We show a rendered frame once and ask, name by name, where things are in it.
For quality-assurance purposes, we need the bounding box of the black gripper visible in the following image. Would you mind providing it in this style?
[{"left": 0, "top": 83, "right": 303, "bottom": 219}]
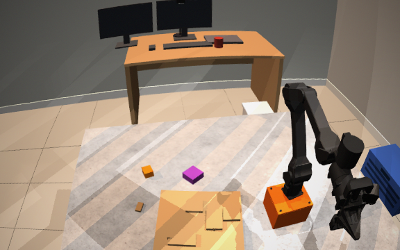
[{"left": 329, "top": 174, "right": 374, "bottom": 241}]

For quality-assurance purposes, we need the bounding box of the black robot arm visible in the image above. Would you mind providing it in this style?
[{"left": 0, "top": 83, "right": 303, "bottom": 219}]
[{"left": 281, "top": 83, "right": 379, "bottom": 205}]

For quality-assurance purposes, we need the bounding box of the purple cube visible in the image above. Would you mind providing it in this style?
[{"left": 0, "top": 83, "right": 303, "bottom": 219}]
[{"left": 183, "top": 166, "right": 203, "bottom": 184}]

